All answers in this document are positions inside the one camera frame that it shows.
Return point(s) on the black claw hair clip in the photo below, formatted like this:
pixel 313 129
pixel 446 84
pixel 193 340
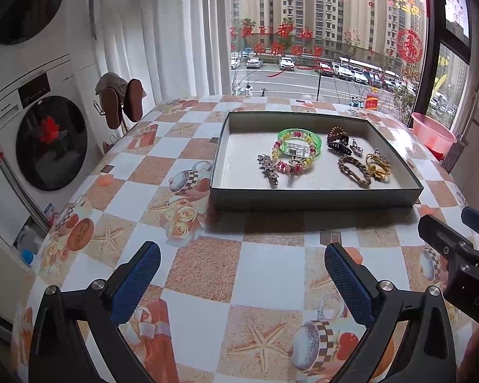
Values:
pixel 341 147

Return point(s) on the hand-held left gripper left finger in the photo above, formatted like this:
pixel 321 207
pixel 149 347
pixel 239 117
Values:
pixel 137 283

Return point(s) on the pink plastic basin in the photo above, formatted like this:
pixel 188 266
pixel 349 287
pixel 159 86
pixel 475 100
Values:
pixel 433 131

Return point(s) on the white curtain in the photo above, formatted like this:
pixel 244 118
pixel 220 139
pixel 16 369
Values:
pixel 163 28

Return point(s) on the round red window sticker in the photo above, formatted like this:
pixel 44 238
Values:
pixel 409 46

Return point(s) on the silver star hair clip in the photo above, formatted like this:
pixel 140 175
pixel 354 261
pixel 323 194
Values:
pixel 268 167

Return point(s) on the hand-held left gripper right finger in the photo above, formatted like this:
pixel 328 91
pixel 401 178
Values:
pixel 349 283

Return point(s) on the white stacked dryer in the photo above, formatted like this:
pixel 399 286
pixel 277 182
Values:
pixel 64 20

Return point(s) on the clear rectangular hair clip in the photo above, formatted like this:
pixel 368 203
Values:
pixel 300 147

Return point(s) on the gold hair clip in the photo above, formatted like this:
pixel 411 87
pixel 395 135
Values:
pixel 377 165

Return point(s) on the white blue detergent bottle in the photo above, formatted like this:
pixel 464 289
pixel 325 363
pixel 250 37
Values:
pixel 28 247

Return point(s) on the red lettering window sticker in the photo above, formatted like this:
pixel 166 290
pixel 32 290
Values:
pixel 281 50

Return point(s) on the green translucent bangle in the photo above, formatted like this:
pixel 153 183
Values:
pixel 319 140

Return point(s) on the white front-load washing machine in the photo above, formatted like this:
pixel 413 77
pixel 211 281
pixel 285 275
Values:
pixel 8 127

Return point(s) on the shallow grey cardboard tray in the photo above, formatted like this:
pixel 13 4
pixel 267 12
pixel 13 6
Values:
pixel 243 159

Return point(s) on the red lantern window decoration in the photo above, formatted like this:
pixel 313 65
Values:
pixel 372 100

